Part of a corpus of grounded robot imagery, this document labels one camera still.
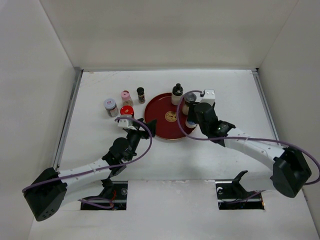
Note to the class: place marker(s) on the black lid spice bottle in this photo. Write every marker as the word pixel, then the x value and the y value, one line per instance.
pixel 141 95

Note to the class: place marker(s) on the dark jar white lid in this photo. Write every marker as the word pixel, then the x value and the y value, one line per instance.
pixel 111 107

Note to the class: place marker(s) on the blue label silver cap bottle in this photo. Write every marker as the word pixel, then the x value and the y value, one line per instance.
pixel 190 124

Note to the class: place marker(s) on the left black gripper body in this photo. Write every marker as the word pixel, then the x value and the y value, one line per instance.
pixel 133 136

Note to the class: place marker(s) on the pink lid spice bottle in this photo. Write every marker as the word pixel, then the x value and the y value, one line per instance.
pixel 126 98

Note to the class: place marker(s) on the red round tray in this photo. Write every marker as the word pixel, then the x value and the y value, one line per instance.
pixel 161 109

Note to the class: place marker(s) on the black knob salt grinder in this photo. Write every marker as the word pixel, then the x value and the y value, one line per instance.
pixel 177 93

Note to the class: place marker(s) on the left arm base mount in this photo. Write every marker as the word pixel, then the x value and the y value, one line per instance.
pixel 112 198

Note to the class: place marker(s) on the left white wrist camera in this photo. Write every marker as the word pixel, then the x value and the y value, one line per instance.
pixel 125 122

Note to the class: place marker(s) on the clear cap pepper grinder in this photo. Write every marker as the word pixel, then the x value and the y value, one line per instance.
pixel 189 99

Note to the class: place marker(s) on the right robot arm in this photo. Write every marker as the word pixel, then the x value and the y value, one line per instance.
pixel 288 169

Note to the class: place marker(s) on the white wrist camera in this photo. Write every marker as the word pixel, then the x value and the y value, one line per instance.
pixel 125 122
pixel 208 96

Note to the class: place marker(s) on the red lid sauce jar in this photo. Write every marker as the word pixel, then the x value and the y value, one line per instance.
pixel 127 110

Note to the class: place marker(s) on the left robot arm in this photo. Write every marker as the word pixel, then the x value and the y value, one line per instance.
pixel 53 188

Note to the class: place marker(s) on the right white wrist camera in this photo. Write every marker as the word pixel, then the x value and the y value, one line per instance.
pixel 208 96

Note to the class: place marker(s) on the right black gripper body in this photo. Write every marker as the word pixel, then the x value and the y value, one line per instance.
pixel 191 110

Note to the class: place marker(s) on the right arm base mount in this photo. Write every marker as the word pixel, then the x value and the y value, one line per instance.
pixel 232 196

